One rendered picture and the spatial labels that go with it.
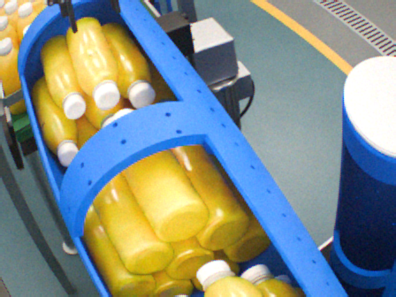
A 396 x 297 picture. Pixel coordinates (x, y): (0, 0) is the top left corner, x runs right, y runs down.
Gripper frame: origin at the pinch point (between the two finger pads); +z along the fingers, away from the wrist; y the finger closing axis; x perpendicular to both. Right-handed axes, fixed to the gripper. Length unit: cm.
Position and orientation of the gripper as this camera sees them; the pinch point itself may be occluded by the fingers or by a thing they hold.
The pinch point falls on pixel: (92, 4)
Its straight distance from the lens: 94.2
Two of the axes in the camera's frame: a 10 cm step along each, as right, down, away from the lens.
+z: 1.3, 6.5, 7.5
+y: 9.0, -3.9, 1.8
